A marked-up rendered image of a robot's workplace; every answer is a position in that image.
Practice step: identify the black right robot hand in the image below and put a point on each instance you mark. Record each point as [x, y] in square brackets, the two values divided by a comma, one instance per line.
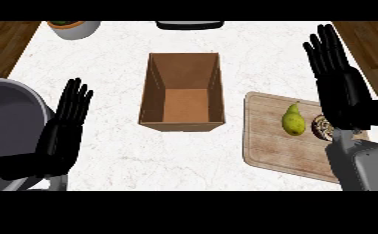
[340, 88]

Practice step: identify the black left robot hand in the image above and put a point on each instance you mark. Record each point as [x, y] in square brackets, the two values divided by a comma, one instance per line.
[61, 134]

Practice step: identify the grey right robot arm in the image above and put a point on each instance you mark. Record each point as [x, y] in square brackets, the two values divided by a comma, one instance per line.
[353, 159]

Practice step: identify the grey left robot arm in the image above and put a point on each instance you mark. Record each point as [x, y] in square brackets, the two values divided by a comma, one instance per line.
[37, 182]

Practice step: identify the chocolate cupcake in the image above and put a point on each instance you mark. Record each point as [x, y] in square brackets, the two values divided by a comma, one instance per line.
[322, 127]

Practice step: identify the pale wooden cutting board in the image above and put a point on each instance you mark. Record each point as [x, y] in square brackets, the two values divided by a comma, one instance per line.
[281, 144]

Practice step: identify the brown cardboard box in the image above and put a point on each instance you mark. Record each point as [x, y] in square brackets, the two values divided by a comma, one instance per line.
[182, 92]

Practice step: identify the yellow-green pear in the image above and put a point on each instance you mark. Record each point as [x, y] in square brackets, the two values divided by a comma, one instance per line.
[292, 120]

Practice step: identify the grey plant pot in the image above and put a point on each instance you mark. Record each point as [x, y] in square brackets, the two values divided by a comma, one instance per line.
[74, 29]

